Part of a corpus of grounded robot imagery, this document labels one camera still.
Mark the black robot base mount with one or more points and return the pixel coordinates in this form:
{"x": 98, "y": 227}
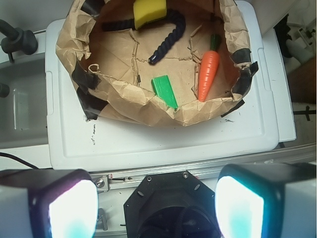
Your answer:
{"x": 171, "y": 205}

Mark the orange toy carrot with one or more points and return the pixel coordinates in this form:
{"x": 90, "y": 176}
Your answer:
{"x": 208, "y": 68}

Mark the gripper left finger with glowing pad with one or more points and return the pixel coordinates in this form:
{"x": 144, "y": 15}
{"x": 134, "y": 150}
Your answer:
{"x": 47, "y": 203}

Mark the black clamp knob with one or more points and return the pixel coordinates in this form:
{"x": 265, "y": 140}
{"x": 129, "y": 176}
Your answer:
{"x": 16, "y": 40}

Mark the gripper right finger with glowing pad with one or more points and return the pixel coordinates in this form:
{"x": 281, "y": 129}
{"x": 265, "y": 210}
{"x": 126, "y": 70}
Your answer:
{"x": 267, "y": 200}

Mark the green wedge block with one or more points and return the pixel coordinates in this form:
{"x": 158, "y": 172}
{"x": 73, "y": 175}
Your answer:
{"x": 163, "y": 89}

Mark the aluminium rail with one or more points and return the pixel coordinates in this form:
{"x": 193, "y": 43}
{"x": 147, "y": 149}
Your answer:
{"x": 210, "y": 169}

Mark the yellow sponge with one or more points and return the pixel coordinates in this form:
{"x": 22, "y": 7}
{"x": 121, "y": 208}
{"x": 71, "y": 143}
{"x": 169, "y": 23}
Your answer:
{"x": 147, "y": 11}

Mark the brown paper bag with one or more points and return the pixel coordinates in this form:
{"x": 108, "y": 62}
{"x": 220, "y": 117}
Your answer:
{"x": 111, "y": 64}

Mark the white plastic bin lid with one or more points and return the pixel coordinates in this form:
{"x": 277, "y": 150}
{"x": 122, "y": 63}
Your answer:
{"x": 107, "y": 144}

